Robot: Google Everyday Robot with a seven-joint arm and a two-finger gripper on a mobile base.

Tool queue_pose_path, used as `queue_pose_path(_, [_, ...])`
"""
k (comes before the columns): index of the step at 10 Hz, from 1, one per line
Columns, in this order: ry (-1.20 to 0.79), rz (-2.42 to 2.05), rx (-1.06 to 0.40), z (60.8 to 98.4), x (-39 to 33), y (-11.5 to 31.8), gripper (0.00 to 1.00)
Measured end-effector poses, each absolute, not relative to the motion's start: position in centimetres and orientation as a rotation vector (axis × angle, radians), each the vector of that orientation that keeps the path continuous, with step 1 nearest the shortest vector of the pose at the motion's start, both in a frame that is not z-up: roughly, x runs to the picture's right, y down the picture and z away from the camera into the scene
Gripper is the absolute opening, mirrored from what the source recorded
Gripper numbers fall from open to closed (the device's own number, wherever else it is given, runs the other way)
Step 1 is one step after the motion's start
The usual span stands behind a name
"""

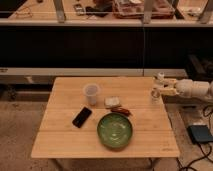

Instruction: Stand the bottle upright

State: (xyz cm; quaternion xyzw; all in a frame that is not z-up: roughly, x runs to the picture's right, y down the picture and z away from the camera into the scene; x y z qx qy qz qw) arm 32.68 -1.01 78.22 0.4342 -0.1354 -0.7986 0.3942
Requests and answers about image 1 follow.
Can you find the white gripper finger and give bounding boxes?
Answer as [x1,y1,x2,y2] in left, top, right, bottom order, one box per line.
[154,78,176,86]
[159,88,176,95]

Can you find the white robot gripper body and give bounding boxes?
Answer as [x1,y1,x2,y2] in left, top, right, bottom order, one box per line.
[175,79,193,98]

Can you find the small clear plastic bottle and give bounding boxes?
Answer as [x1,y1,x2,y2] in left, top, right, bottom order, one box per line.
[151,72,165,101]

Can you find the dark blue box on floor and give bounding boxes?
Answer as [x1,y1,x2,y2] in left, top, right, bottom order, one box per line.
[187,125,213,144]

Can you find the red brown pocket knife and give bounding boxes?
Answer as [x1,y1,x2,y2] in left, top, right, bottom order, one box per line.
[108,107,132,117]

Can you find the white wrapped snack packet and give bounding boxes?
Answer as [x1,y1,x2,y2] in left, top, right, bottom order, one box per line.
[104,96,121,108]

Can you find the green round bowl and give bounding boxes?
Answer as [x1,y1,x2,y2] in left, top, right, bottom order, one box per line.
[97,112,133,149]

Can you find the clear plastic cup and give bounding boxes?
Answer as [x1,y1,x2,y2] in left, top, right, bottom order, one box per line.
[83,83,100,106]

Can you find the tray of clutter on shelf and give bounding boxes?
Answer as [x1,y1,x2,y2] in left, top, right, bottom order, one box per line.
[112,0,175,19]

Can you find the wooden folding table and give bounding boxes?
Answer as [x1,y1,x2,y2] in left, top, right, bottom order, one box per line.
[31,77,180,158]

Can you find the black smartphone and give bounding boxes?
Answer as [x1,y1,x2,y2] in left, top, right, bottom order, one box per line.
[72,107,92,128]

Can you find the small black device on shelf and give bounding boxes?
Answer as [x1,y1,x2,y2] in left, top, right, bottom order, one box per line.
[73,3,85,16]

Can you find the long wooden shelf bench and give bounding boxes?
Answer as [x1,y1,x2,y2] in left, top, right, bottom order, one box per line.
[0,0,213,27]

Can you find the black floor cable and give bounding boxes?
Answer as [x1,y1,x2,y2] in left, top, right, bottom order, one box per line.
[175,105,213,171]

